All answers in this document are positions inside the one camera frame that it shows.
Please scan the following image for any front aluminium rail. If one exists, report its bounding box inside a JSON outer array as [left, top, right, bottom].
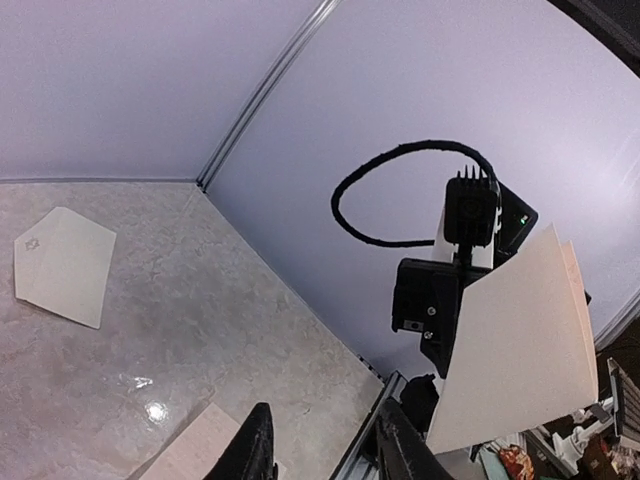
[[330, 371, 409, 480]]

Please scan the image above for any cream paper envelope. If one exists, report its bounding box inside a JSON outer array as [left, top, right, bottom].
[[14, 207, 117, 330]]

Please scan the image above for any right aluminium corner post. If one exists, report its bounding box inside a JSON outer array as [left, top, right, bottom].
[[196, 0, 341, 193]]

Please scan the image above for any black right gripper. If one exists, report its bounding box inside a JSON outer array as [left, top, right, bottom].
[[391, 258, 461, 379]]

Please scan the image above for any black right camera cable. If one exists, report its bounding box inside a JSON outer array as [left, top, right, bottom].
[[329, 139, 501, 247]]

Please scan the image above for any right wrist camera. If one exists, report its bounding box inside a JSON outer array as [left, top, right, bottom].
[[431, 166, 502, 269]]

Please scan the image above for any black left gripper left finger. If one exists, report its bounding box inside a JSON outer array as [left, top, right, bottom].
[[203, 402, 279, 480]]

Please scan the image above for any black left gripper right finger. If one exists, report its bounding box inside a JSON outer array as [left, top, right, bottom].
[[375, 399, 453, 480]]

